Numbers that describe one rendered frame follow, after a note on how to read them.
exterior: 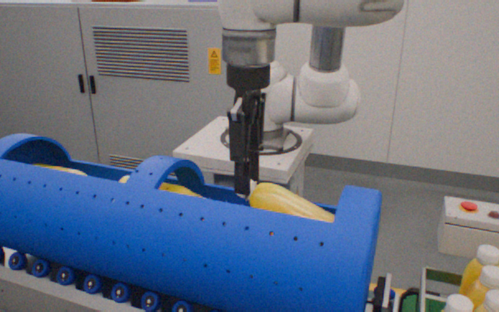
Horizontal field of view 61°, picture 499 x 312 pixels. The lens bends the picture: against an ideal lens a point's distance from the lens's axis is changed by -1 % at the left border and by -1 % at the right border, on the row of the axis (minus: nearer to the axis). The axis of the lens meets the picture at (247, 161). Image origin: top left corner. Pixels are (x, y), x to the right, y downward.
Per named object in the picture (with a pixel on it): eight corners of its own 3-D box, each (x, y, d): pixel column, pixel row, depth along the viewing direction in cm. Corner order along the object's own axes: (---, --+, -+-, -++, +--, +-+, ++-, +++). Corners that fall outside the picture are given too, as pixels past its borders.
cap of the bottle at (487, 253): (503, 261, 82) (506, 253, 81) (487, 264, 81) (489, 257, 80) (488, 249, 85) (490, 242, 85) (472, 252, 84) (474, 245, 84)
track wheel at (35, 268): (40, 256, 101) (34, 256, 100) (54, 261, 100) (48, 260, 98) (34, 276, 100) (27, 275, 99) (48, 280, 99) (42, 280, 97)
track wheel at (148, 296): (147, 287, 91) (142, 287, 90) (165, 292, 90) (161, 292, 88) (141, 309, 90) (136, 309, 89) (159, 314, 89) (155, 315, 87)
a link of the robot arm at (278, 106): (242, 115, 159) (242, 54, 150) (291, 118, 157) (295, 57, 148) (235, 130, 144) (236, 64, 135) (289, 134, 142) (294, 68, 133)
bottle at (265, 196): (338, 227, 83) (255, 182, 87) (348, 215, 77) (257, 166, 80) (323, 258, 81) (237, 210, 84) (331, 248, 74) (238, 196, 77)
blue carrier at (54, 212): (67, 208, 126) (44, 117, 114) (371, 277, 97) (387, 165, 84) (-17, 267, 103) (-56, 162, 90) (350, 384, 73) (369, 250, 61)
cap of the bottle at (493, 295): (499, 295, 73) (501, 286, 72) (516, 311, 70) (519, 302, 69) (479, 298, 72) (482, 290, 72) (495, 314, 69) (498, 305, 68)
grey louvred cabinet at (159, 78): (44, 165, 395) (11, -2, 338) (266, 203, 328) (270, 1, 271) (-5, 190, 348) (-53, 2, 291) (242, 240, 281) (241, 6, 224)
